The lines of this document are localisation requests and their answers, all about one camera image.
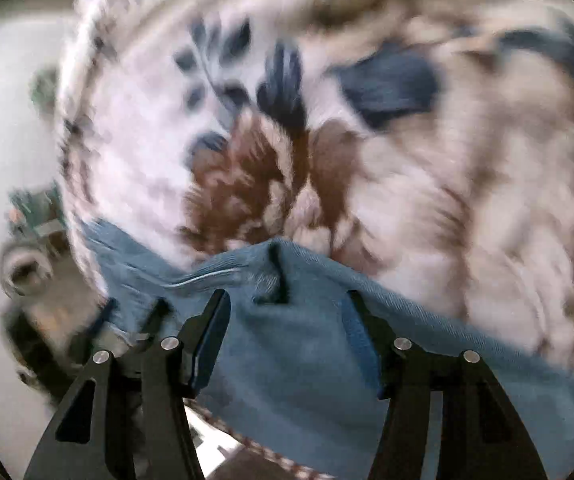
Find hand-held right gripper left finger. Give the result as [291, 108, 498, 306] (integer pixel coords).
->
[23, 289, 232, 480]

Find teal storage rack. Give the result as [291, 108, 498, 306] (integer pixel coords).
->
[8, 184, 68, 242]

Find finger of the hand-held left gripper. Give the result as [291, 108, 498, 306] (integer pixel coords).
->
[74, 297, 120, 356]
[134, 297, 173, 341]

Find blue denim pants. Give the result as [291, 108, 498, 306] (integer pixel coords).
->
[82, 217, 574, 480]

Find floral bed blanket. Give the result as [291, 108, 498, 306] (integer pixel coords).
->
[54, 0, 574, 480]

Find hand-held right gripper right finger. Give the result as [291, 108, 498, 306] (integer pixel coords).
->
[339, 289, 550, 480]

